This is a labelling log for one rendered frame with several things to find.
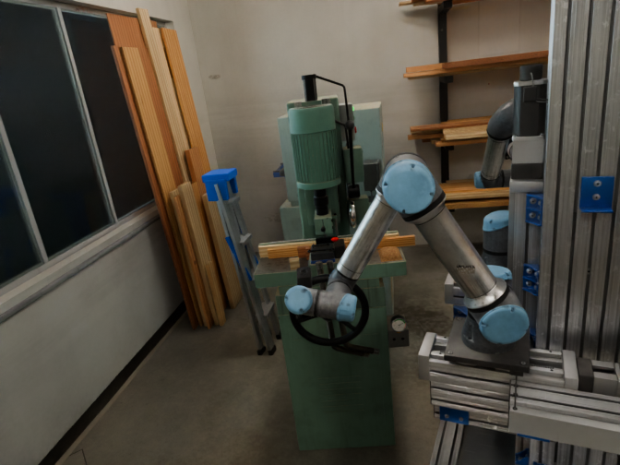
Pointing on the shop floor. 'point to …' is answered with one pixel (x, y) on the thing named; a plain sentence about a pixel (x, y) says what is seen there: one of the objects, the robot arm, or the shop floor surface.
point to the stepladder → (222, 194)
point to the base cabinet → (339, 386)
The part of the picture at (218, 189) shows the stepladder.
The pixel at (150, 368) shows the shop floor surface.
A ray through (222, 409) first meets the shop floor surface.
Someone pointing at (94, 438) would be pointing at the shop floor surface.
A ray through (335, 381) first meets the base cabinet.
